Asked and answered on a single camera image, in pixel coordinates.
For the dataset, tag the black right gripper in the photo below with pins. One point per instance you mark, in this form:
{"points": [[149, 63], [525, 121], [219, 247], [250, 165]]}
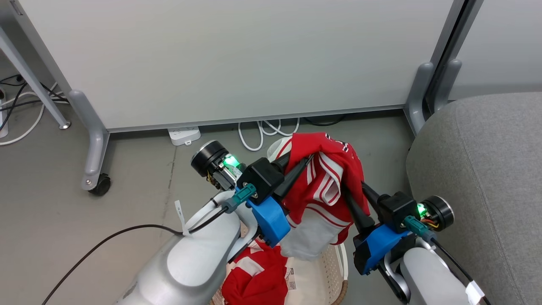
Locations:
{"points": [[396, 209]]}

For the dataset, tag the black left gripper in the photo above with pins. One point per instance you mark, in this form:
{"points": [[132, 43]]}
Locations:
{"points": [[262, 178]]}

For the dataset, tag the red white striped jersey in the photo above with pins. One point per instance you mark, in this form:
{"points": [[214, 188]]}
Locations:
{"points": [[334, 169]]}

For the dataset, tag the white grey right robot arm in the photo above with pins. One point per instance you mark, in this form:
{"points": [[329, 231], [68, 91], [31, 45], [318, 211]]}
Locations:
{"points": [[427, 279]]}

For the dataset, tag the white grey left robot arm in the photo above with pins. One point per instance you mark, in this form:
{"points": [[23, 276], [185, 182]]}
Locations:
{"points": [[199, 262]]}

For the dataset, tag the cream perforated laundry basket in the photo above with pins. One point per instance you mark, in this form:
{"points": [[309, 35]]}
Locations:
{"points": [[334, 262]]}

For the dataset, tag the cream cloth with label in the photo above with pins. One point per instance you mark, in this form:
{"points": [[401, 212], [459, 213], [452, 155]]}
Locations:
{"points": [[307, 281]]}

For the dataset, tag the small white power strip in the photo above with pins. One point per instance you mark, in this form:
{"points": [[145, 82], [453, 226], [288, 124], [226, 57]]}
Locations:
{"points": [[184, 135]]}

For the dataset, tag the red garment with white stripes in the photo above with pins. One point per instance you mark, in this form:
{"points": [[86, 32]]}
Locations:
{"points": [[258, 281]]}

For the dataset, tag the wide white partition panel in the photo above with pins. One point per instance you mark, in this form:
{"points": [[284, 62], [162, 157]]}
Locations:
{"points": [[233, 63]]}

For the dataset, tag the grey fabric sofa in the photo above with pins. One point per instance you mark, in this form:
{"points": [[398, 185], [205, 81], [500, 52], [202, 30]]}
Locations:
{"points": [[487, 169]]}

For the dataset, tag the black caster wheel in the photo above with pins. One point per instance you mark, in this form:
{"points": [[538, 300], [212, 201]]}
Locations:
{"points": [[101, 185]]}

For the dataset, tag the narrow white partition panel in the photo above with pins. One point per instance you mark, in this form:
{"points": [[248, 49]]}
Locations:
{"points": [[499, 46]]}

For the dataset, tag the grey slanted table leg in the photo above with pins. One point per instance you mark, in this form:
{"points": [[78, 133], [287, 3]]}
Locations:
{"points": [[29, 78]]}

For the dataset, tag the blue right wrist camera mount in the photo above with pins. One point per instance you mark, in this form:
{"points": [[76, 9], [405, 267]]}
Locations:
{"points": [[377, 248]]}

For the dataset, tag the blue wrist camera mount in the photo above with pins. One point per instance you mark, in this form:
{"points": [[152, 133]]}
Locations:
{"points": [[377, 248], [271, 220]]}

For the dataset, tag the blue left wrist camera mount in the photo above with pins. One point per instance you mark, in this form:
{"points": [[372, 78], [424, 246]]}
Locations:
{"points": [[271, 220]]}

